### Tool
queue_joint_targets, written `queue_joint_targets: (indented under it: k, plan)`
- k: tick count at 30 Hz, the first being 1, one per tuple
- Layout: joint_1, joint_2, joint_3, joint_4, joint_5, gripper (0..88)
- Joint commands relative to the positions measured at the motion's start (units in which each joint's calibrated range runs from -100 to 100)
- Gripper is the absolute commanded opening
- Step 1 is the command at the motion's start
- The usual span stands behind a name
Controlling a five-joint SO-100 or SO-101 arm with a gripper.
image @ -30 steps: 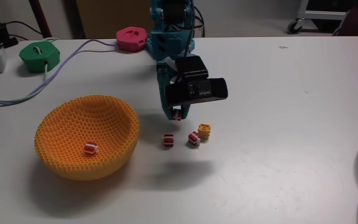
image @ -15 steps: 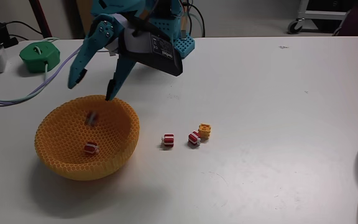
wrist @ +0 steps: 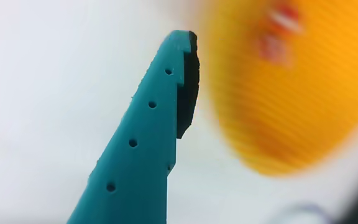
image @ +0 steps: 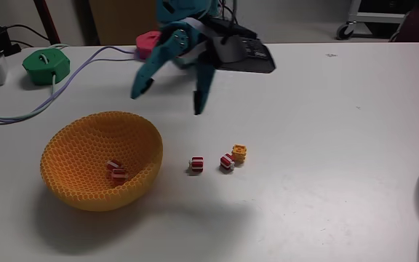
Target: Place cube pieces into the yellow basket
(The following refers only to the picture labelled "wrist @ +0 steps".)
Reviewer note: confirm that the red white striped cube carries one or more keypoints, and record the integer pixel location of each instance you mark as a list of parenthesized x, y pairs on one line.
[(280, 34)]

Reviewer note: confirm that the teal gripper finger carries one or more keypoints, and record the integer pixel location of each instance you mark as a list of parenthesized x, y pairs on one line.
[(145, 149)]

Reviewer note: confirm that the yellow honeycomb basket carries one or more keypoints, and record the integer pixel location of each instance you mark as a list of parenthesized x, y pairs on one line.
[(291, 102)]

